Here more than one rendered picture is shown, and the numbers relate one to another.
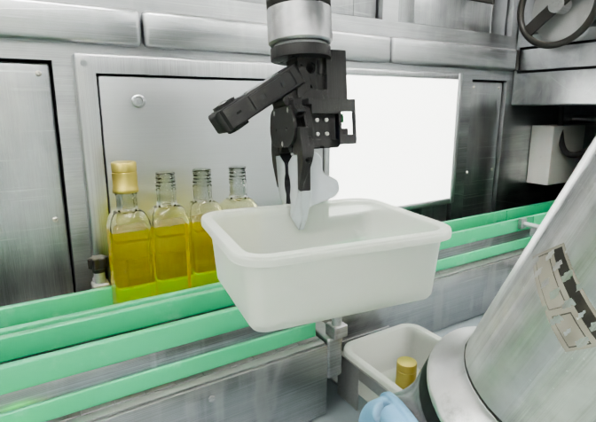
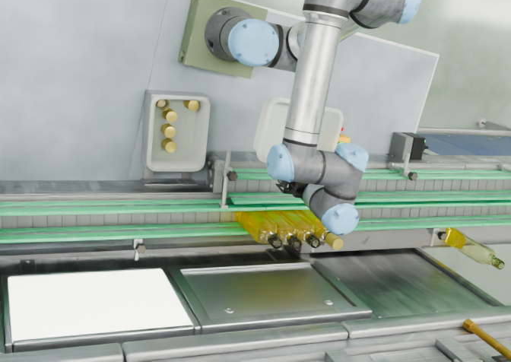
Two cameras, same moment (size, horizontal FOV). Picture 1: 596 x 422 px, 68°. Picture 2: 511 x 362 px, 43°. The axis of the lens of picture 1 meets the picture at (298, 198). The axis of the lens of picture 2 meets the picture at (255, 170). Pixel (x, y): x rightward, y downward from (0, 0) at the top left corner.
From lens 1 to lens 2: 170 cm
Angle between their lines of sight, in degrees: 78
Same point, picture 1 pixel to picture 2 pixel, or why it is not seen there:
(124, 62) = (346, 310)
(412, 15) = not seen: outside the picture
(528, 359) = not seen: hidden behind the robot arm
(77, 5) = (382, 328)
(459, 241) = (71, 207)
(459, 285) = (72, 190)
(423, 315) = (110, 185)
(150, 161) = (307, 285)
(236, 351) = not seen: hidden behind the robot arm
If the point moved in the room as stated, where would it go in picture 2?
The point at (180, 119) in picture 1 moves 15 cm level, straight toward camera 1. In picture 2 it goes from (299, 299) to (322, 248)
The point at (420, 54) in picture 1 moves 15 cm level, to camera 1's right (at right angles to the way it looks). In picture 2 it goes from (79, 350) to (16, 322)
